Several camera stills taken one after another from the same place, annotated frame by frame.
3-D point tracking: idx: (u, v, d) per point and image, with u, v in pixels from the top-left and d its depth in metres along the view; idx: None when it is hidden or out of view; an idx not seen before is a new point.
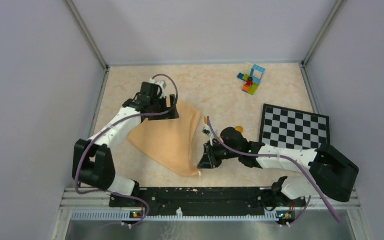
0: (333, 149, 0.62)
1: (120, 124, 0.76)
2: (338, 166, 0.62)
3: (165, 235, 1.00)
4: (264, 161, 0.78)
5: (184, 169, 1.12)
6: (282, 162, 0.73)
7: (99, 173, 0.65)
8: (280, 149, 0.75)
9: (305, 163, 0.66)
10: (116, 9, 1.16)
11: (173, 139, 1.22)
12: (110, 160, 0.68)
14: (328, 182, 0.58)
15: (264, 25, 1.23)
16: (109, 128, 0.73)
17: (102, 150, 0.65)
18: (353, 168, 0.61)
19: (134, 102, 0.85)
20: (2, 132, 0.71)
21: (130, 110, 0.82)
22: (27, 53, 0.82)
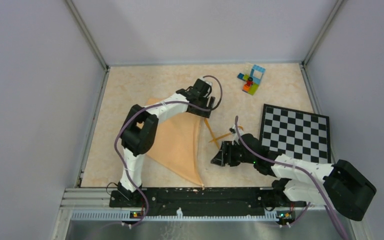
0: (351, 167, 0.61)
1: (171, 105, 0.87)
2: (354, 184, 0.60)
3: (165, 235, 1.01)
4: (280, 170, 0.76)
5: (186, 170, 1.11)
6: (297, 174, 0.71)
7: (141, 137, 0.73)
8: (296, 160, 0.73)
9: (320, 176, 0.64)
10: (116, 9, 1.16)
11: (183, 147, 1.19)
12: (154, 131, 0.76)
14: (342, 197, 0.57)
15: (264, 25, 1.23)
16: (161, 104, 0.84)
17: (151, 119, 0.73)
18: (370, 188, 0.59)
19: (187, 93, 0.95)
20: (2, 132, 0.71)
21: (180, 97, 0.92)
22: (27, 53, 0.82)
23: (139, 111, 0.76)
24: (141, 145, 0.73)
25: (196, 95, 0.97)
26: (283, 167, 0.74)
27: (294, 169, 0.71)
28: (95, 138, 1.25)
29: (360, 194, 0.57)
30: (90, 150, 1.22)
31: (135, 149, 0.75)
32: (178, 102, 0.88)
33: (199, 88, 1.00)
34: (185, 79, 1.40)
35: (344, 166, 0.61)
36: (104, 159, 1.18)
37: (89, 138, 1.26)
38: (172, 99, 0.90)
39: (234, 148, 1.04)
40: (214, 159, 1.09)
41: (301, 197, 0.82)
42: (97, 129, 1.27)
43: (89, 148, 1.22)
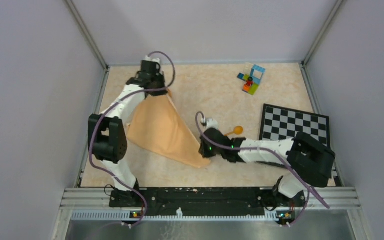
0: (309, 137, 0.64)
1: (128, 99, 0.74)
2: (316, 153, 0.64)
3: (165, 235, 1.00)
4: (246, 154, 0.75)
5: (184, 173, 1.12)
6: (263, 155, 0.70)
7: (113, 143, 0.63)
8: (260, 142, 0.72)
9: (283, 152, 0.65)
10: (116, 9, 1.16)
11: (164, 130, 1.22)
12: (123, 132, 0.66)
14: (306, 168, 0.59)
15: (264, 26, 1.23)
16: (117, 103, 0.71)
17: (114, 122, 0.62)
18: (329, 154, 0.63)
19: (137, 80, 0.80)
20: (3, 132, 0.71)
21: (134, 87, 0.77)
22: (27, 54, 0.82)
23: (99, 119, 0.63)
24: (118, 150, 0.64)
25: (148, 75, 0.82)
26: (248, 150, 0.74)
27: (259, 151, 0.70)
28: None
29: (320, 162, 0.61)
30: None
31: (113, 158, 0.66)
32: (134, 93, 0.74)
33: (149, 69, 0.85)
34: (185, 79, 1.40)
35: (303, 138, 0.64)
36: None
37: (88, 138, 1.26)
38: (125, 92, 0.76)
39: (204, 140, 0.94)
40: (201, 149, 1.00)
41: (296, 190, 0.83)
42: None
43: None
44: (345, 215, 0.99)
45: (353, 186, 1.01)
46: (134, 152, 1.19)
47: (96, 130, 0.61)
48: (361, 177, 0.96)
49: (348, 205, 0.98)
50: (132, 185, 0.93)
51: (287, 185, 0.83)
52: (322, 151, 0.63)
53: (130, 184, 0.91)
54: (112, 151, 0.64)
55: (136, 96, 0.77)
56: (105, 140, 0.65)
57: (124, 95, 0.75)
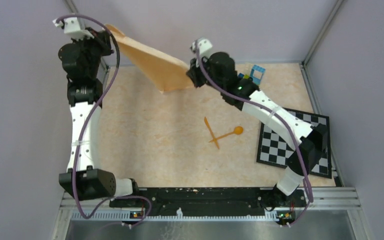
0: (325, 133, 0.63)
1: (87, 135, 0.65)
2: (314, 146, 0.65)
3: (165, 235, 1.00)
4: (251, 109, 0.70)
5: (183, 173, 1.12)
6: (270, 121, 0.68)
7: (100, 188, 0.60)
8: (277, 107, 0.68)
9: (297, 134, 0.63)
10: (116, 9, 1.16)
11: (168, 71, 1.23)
12: (103, 172, 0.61)
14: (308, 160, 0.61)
15: (263, 26, 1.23)
16: (79, 146, 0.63)
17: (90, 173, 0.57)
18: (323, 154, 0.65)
19: (81, 91, 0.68)
20: (3, 131, 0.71)
21: (83, 108, 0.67)
22: (27, 55, 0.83)
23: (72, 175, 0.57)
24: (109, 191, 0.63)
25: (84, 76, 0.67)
26: (258, 109, 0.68)
27: (271, 116, 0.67)
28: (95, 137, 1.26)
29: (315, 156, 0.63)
30: None
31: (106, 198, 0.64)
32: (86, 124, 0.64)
33: (79, 72, 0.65)
34: None
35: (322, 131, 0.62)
36: (104, 159, 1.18)
37: None
38: (78, 125, 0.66)
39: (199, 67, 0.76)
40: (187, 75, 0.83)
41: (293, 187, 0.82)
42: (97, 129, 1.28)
43: None
44: (345, 216, 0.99)
45: (353, 187, 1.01)
46: (133, 151, 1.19)
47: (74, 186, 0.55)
48: (361, 177, 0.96)
49: (348, 205, 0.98)
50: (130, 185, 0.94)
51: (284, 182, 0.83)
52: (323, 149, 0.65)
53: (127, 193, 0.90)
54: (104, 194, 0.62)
55: (92, 119, 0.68)
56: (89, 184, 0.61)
57: (77, 132, 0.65)
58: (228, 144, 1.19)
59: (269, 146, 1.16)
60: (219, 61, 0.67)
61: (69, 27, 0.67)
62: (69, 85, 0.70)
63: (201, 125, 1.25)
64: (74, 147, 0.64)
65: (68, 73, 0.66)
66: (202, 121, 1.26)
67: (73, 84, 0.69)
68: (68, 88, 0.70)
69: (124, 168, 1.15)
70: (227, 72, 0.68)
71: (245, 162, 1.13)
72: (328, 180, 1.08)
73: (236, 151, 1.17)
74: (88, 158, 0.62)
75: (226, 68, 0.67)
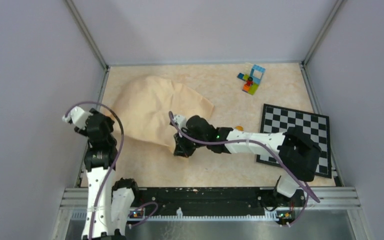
0: (300, 132, 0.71)
1: (101, 201, 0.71)
2: (305, 148, 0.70)
3: (165, 235, 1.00)
4: (233, 146, 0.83)
5: (183, 173, 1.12)
6: (251, 147, 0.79)
7: None
8: (248, 134, 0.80)
9: (274, 146, 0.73)
10: (116, 9, 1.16)
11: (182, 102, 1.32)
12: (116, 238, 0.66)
14: (298, 163, 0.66)
15: (264, 25, 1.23)
16: (94, 212, 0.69)
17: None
18: (317, 149, 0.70)
19: (97, 156, 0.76)
20: (3, 131, 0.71)
21: (98, 172, 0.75)
22: (27, 54, 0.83)
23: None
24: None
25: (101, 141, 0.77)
26: (236, 143, 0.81)
27: (248, 143, 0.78)
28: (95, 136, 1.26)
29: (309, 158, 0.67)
30: None
31: None
32: (101, 190, 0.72)
33: (98, 137, 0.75)
34: (185, 79, 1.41)
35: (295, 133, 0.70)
36: None
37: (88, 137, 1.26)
38: (93, 191, 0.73)
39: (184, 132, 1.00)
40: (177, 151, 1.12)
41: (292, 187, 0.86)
42: None
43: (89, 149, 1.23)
44: (345, 216, 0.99)
45: (353, 187, 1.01)
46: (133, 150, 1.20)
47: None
48: (361, 177, 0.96)
49: (348, 205, 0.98)
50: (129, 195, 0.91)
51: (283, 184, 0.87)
52: (311, 146, 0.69)
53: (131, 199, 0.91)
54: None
55: (107, 183, 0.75)
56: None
57: (92, 197, 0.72)
58: None
59: None
60: (191, 125, 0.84)
61: (74, 116, 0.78)
62: (87, 150, 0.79)
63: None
64: (89, 212, 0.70)
65: (90, 137, 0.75)
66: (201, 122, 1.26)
67: (91, 149, 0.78)
68: (86, 153, 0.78)
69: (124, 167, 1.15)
70: (203, 129, 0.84)
71: (245, 162, 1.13)
72: (327, 180, 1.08)
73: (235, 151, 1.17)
74: (103, 225, 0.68)
75: (199, 128, 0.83)
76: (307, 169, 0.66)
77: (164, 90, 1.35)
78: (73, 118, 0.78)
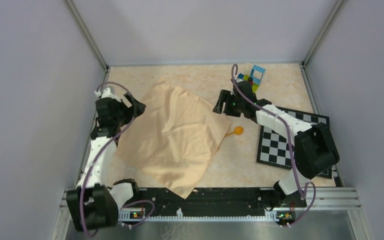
0: (327, 132, 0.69)
1: (101, 158, 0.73)
2: (323, 149, 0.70)
3: (165, 235, 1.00)
4: (262, 116, 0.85)
5: (184, 174, 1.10)
6: (276, 123, 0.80)
7: (104, 211, 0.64)
8: (281, 112, 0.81)
9: (295, 130, 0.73)
10: (116, 10, 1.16)
11: (190, 114, 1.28)
12: (109, 196, 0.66)
14: (307, 153, 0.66)
15: (264, 26, 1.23)
16: (91, 166, 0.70)
17: (97, 191, 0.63)
18: (334, 156, 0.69)
19: (102, 130, 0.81)
20: (3, 131, 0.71)
21: (103, 140, 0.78)
22: (27, 55, 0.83)
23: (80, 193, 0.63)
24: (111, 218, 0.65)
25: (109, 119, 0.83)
26: (266, 114, 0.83)
27: (275, 119, 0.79)
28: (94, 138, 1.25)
29: (321, 158, 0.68)
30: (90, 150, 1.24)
31: (108, 223, 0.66)
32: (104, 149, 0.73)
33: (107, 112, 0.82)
34: (185, 79, 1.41)
35: (321, 130, 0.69)
36: None
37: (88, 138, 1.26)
38: (95, 151, 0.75)
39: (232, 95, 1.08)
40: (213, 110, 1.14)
41: (292, 185, 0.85)
42: None
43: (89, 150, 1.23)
44: (345, 216, 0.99)
45: (353, 187, 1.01)
46: (134, 152, 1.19)
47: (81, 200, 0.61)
48: (361, 177, 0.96)
49: (348, 205, 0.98)
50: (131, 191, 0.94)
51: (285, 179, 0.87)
52: (328, 150, 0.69)
53: (127, 197, 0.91)
54: (106, 221, 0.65)
55: (108, 149, 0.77)
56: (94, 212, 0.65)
57: (92, 156, 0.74)
58: (228, 144, 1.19)
59: (269, 146, 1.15)
60: (240, 84, 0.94)
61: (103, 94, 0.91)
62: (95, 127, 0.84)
63: (198, 124, 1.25)
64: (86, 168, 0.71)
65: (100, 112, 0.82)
66: (202, 124, 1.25)
67: (99, 125, 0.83)
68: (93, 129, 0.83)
69: (124, 168, 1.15)
70: (246, 90, 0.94)
71: (245, 162, 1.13)
72: (327, 180, 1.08)
73: (236, 151, 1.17)
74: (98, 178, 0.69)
75: (243, 88, 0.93)
76: (312, 164, 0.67)
77: (161, 93, 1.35)
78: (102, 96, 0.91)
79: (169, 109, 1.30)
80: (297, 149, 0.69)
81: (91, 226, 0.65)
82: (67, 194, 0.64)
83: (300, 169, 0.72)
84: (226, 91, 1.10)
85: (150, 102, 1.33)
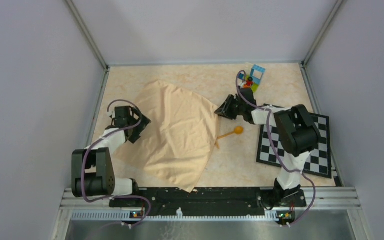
0: (305, 111, 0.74)
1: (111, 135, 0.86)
2: (305, 127, 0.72)
3: (165, 235, 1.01)
4: (258, 115, 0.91)
5: (186, 172, 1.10)
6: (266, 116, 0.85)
7: (103, 172, 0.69)
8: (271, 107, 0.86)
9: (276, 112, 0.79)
10: (116, 10, 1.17)
11: (187, 111, 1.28)
12: (110, 161, 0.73)
14: (284, 126, 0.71)
15: (264, 25, 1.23)
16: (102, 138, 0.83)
17: (100, 151, 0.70)
18: (316, 132, 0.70)
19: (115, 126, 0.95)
20: (2, 131, 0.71)
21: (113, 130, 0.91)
22: (27, 55, 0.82)
23: (84, 153, 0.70)
24: (106, 183, 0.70)
25: (123, 120, 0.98)
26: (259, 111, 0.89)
27: (264, 112, 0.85)
28: (94, 138, 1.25)
29: (301, 132, 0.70)
30: None
31: (105, 189, 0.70)
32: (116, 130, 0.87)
33: (123, 114, 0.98)
34: (185, 79, 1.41)
35: (299, 110, 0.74)
36: None
37: (88, 138, 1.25)
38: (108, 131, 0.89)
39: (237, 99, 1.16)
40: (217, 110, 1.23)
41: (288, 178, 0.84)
42: (97, 129, 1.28)
43: None
44: (345, 216, 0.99)
45: (353, 187, 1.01)
46: (134, 152, 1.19)
47: (86, 155, 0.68)
48: (362, 177, 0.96)
49: (348, 205, 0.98)
50: (130, 189, 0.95)
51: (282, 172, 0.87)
52: (309, 126, 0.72)
53: (123, 192, 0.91)
54: (101, 185, 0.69)
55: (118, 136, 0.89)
56: (92, 177, 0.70)
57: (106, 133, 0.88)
58: (228, 144, 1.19)
59: (269, 146, 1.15)
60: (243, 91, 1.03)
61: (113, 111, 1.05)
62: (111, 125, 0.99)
63: (196, 122, 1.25)
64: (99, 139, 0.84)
65: (117, 114, 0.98)
66: (201, 122, 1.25)
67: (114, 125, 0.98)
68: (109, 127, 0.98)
69: (124, 168, 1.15)
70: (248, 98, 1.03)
71: (245, 162, 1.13)
72: (328, 180, 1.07)
73: (236, 151, 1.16)
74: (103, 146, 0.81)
75: (246, 95, 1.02)
76: (291, 136, 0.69)
77: (156, 92, 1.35)
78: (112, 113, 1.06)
79: (164, 106, 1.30)
80: (279, 128, 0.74)
81: (86, 190, 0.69)
82: (72, 152, 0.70)
83: (286, 148, 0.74)
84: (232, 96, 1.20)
85: (144, 101, 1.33)
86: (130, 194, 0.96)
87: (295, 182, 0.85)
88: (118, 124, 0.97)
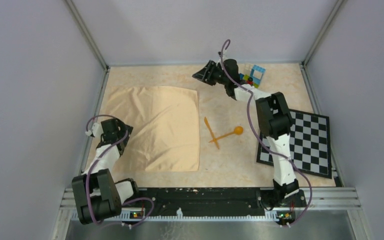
0: (282, 99, 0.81)
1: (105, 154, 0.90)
2: (280, 113, 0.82)
3: (165, 235, 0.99)
4: (239, 92, 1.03)
5: (187, 162, 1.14)
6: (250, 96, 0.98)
7: (108, 194, 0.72)
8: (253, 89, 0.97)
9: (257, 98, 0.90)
10: (116, 10, 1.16)
11: (163, 109, 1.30)
12: (112, 181, 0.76)
14: (263, 113, 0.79)
15: (264, 25, 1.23)
16: (97, 159, 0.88)
17: (101, 175, 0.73)
18: (289, 118, 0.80)
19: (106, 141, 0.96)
20: (1, 131, 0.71)
21: (104, 146, 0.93)
22: (26, 55, 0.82)
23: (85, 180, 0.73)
24: (113, 204, 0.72)
25: (113, 134, 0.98)
26: (241, 90, 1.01)
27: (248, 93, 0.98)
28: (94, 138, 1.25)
29: (276, 119, 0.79)
30: (90, 149, 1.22)
31: (114, 210, 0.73)
32: (108, 148, 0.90)
33: (111, 128, 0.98)
34: (185, 79, 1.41)
35: (277, 97, 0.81)
36: None
37: (88, 138, 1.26)
38: (102, 149, 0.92)
39: (219, 67, 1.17)
40: (196, 75, 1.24)
41: (282, 169, 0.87)
42: None
43: (89, 149, 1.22)
44: (345, 216, 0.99)
45: (353, 187, 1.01)
46: (129, 159, 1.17)
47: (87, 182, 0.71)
48: (362, 177, 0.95)
49: (348, 205, 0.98)
50: (131, 190, 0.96)
51: (275, 167, 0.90)
52: (284, 113, 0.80)
53: (127, 195, 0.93)
54: (109, 207, 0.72)
55: (110, 151, 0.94)
56: (97, 200, 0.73)
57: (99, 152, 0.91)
58: (228, 144, 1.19)
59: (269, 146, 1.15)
60: (226, 65, 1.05)
61: (94, 129, 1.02)
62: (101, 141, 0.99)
63: (179, 116, 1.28)
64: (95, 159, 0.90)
65: (105, 130, 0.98)
66: (188, 115, 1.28)
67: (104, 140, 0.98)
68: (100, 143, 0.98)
69: (126, 172, 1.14)
70: (232, 72, 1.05)
71: (245, 162, 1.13)
72: (327, 180, 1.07)
73: (236, 151, 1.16)
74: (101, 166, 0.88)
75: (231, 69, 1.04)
76: (269, 123, 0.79)
77: (124, 97, 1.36)
78: (94, 132, 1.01)
79: (137, 107, 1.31)
80: (259, 113, 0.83)
81: (95, 214, 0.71)
82: (72, 181, 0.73)
83: (264, 131, 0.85)
84: (214, 62, 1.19)
85: (114, 112, 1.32)
86: (131, 195, 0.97)
87: (289, 174, 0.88)
88: (108, 138, 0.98)
